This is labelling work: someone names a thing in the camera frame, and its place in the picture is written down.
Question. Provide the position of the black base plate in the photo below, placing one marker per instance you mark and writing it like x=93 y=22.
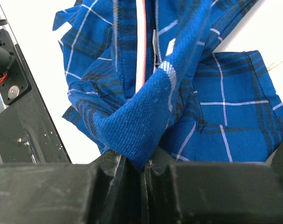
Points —
x=27 y=132

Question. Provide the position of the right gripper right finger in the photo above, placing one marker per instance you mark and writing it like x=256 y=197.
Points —
x=185 y=192

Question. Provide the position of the pink wire hanger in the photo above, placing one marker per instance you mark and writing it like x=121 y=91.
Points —
x=141 y=45

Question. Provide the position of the blue plaid shirt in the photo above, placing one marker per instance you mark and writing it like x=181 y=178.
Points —
x=196 y=104

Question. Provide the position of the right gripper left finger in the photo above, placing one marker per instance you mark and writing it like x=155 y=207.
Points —
x=106 y=191

